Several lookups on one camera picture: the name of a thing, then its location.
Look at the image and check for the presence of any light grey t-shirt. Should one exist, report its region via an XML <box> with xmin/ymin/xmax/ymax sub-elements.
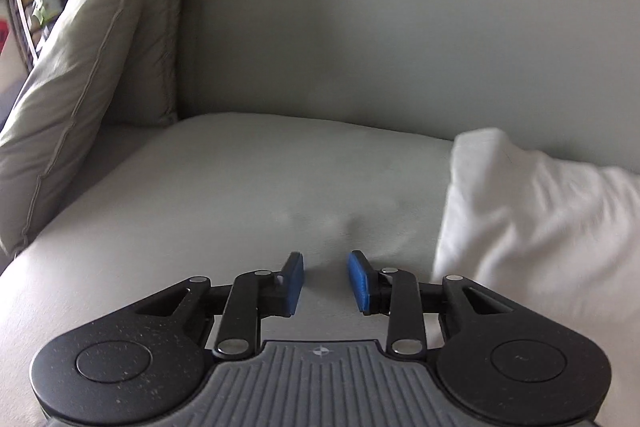
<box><xmin>432</xmin><ymin>126</ymin><xmax>640</xmax><ymax>358</ymax></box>

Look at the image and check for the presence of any grey fabric sofa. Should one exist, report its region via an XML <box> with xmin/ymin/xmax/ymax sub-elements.
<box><xmin>1</xmin><ymin>0</ymin><xmax>639</xmax><ymax>426</ymax></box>

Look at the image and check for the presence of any olive cushion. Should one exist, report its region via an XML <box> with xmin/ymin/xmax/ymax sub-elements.
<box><xmin>105</xmin><ymin>0</ymin><xmax>181</xmax><ymax>127</ymax></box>
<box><xmin>1</xmin><ymin>0</ymin><xmax>143</xmax><ymax>259</ymax></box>

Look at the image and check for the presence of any rear olive cushion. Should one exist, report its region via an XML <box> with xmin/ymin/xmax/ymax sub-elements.
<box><xmin>105</xmin><ymin>0</ymin><xmax>181</xmax><ymax>127</ymax></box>

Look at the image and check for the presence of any front olive cushion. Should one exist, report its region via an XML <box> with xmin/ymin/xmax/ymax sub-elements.
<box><xmin>1</xmin><ymin>0</ymin><xmax>143</xmax><ymax>259</ymax></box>

